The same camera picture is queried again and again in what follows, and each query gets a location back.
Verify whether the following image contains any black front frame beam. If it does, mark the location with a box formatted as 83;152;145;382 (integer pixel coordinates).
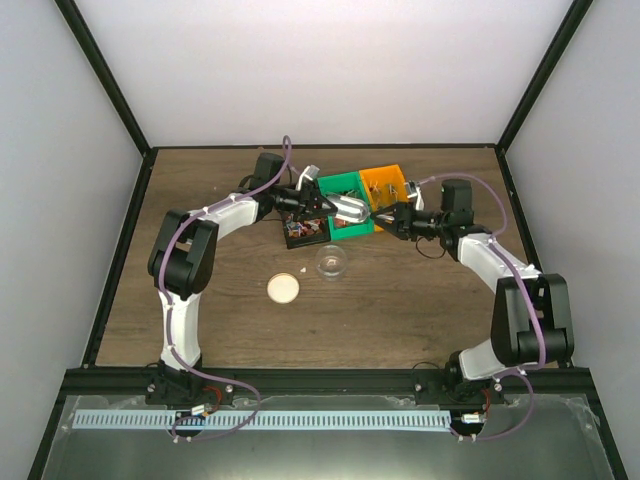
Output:
59;367;594;399

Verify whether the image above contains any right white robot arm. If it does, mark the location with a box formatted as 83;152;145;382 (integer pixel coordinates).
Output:
371;174;574;403

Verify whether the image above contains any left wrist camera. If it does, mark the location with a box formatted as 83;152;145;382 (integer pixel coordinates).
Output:
296;165;319;191

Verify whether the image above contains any black candy bin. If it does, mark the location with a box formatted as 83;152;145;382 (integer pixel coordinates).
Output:
280;213;331;249

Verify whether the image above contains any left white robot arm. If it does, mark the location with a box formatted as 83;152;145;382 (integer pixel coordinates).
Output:
147;152;337;404

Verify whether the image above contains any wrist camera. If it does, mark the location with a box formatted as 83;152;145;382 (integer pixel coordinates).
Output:
404;181;424;211
296;165;319;191

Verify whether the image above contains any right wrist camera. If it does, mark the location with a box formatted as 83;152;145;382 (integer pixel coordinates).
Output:
404;181;424;211

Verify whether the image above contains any metal scoop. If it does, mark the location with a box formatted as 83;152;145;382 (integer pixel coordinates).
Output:
327;194;373;224

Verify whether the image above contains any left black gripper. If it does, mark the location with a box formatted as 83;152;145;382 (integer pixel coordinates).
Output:
269;182;337;222

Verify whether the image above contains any clear plastic jar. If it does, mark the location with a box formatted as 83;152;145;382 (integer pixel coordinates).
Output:
315;244;348;281

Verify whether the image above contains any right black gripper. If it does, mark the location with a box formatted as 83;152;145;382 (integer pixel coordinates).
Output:
370;202;448;243

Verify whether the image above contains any green candy bin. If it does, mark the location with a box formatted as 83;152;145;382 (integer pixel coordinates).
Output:
318;172;374;241

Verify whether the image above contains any orange candy bin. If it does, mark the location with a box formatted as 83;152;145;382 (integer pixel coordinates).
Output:
359;164;408;212

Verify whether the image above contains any light blue slotted rail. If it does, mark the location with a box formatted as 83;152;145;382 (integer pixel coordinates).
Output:
72;409;451;432

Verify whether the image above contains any purple cable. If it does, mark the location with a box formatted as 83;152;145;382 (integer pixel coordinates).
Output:
157;134;294;444
414;173;546;442

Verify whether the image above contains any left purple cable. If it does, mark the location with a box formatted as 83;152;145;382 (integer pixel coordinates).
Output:
157;134;294;444

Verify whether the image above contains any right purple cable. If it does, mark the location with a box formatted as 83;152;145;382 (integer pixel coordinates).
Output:
414;173;546;442

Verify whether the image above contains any cream jar lid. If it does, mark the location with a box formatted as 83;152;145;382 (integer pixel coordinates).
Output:
266;273;300;304

